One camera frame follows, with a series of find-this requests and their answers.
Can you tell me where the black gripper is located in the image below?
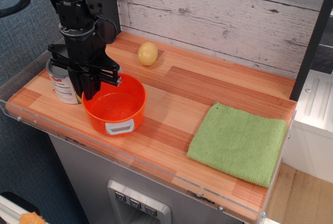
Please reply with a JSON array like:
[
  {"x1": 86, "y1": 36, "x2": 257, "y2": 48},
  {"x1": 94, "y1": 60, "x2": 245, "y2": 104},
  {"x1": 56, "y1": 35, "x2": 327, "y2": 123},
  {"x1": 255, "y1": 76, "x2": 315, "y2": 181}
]
[{"x1": 47, "y1": 33, "x2": 121, "y2": 101}]

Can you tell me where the orange pot with grey handles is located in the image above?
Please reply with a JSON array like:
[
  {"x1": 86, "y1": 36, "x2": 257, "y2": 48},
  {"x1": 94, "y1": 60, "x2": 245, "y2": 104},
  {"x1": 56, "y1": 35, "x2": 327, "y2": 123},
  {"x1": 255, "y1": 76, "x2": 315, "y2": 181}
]
[{"x1": 82, "y1": 73, "x2": 147, "y2": 136}]

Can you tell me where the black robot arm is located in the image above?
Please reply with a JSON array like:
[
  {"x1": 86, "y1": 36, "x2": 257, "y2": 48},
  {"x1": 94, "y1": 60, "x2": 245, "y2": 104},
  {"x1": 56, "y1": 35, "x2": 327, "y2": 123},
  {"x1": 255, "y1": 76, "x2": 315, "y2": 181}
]
[{"x1": 10, "y1": 0, "x2": 121, "y2": 100}]

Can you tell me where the green striped tin can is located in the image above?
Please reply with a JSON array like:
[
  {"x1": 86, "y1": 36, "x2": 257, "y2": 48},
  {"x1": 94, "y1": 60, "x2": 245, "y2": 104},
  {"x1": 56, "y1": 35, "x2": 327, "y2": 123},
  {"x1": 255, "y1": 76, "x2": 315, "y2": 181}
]
[{"x1": 46, "y1": 58, "x2": 81, "y2": 104}]

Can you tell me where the yellow potato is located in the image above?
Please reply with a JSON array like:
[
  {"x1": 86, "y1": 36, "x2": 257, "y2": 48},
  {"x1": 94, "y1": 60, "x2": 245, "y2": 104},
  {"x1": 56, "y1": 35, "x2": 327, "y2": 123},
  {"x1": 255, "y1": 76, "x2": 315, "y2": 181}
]
[{"x1": 137, "y1": 42, "x2": 158, "y2": 66}]

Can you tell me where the silver cabinet with dispenser panel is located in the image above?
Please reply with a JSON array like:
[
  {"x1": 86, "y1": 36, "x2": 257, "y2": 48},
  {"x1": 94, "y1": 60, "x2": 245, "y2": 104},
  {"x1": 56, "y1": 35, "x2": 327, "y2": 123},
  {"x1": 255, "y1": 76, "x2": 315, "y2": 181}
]
[{"x1": 50, "y1": 135, "x2": 240, "y2": 223}]

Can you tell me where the orange object bottom left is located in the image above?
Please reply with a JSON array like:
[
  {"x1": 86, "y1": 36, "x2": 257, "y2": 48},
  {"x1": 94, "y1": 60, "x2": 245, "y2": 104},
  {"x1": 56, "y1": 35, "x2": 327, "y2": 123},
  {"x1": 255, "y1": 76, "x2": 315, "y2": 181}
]
[{"x1": 19, "y1": 212, "x2": 46, "y2": 224}]

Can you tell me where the clear acrylic edge guard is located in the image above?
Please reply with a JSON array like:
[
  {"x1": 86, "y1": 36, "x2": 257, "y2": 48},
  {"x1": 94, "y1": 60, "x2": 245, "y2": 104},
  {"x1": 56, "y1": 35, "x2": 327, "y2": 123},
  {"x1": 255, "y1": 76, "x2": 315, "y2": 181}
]
[{"x1": 2, "y1": 95, "x2": 281, "y2": 223}]

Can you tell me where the green folded cloth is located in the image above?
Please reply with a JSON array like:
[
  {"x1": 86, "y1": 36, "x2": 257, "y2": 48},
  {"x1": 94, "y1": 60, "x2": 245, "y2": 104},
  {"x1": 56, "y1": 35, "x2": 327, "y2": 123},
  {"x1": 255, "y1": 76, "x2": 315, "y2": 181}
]
[{"x1": 187, "y1": 102, "x2": 287, "y2": 188}]

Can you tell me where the white ribbed appliance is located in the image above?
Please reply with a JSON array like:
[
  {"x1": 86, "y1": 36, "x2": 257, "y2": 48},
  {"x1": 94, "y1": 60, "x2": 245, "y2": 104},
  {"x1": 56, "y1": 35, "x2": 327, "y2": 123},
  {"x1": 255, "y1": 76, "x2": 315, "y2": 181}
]
[{"x1": 283, "y1": 70, "x2": 332, "y2": 182}]

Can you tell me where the dark right upright post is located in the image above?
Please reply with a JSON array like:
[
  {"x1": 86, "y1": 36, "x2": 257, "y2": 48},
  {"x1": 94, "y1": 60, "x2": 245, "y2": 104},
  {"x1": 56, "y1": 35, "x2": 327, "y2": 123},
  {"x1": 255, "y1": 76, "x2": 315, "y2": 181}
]
[{"x1": 289, "y1": 0, "x2": 332, "y2": 102}]

